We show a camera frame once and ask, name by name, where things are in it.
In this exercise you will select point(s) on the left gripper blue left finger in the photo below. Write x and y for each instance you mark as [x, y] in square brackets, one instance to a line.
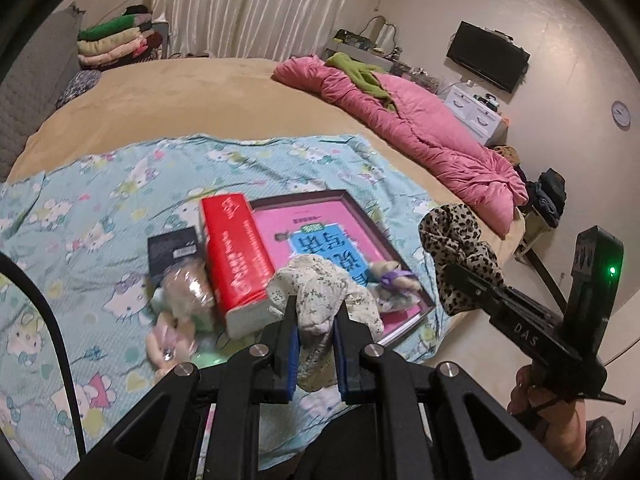
[286, 355]

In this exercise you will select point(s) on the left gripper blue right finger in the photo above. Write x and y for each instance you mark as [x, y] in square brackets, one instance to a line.
[349, 338]

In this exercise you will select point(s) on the white floral cloth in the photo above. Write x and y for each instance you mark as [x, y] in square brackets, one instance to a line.
[319, 288]

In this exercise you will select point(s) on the green sponge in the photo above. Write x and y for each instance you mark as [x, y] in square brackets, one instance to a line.
[213, 348]

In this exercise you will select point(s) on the purple plush toy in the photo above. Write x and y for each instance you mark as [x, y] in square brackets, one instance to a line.
[393, 277]

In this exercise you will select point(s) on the pink plush doll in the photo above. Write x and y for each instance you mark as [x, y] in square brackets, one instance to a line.
[171, 342]

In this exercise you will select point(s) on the leopard print cloth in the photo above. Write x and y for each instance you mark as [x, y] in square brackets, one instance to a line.
[451, 235]

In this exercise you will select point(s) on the person's right hand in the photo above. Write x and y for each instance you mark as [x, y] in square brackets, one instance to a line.
[563, 428]

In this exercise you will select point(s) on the red white tissue pack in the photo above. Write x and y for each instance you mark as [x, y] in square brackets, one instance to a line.
[239, 265]

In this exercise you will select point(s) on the bagged beige plush toy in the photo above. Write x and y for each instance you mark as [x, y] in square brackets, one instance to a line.
[186, 289]

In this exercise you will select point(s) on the pink blue book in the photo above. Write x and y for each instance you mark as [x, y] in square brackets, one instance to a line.
[285, 229]

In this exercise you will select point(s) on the dark shallow box tray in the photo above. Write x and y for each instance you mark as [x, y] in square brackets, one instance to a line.
[370, 219]

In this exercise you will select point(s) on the dark clothes pile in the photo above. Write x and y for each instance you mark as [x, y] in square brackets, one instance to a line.
[547, 196]

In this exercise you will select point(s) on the small black box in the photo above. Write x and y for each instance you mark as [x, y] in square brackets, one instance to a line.
[168, 249]

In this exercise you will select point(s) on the pink quilt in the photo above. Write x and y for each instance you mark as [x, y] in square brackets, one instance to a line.
[423, 129]

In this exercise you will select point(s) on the teal cartoon blanket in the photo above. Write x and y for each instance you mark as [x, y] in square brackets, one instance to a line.
[80, 233]

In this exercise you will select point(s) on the white drawer cabinet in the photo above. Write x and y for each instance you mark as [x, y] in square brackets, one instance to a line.
[485, 126]

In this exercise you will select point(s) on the green garment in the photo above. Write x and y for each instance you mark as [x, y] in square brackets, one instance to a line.
[363, 76]

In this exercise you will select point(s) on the cluttered desk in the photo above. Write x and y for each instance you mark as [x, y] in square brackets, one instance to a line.
[377, 45]

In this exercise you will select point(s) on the white curtain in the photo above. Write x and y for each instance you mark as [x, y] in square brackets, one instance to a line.
[273, 29]

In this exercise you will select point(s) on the stack of folded blankets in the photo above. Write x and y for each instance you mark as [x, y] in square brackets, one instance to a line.
[132, 37]

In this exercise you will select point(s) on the grey quilted sofa cover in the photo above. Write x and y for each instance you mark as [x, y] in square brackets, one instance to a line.
[36, 80]

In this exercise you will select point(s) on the round wall clock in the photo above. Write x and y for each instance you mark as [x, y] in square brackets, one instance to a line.
[621, 115]

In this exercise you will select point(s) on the black wall television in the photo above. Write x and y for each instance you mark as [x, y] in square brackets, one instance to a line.
[488, 55]

